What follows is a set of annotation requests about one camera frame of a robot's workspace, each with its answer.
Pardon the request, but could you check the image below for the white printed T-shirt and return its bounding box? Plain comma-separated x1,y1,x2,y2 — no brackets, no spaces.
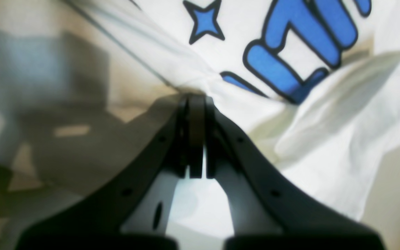
0,0,400,250

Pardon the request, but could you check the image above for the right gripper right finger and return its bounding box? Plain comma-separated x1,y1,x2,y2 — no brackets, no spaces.
205,97,385,250

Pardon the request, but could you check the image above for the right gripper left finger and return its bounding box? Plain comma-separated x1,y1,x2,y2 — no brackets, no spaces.
16,95,204,250

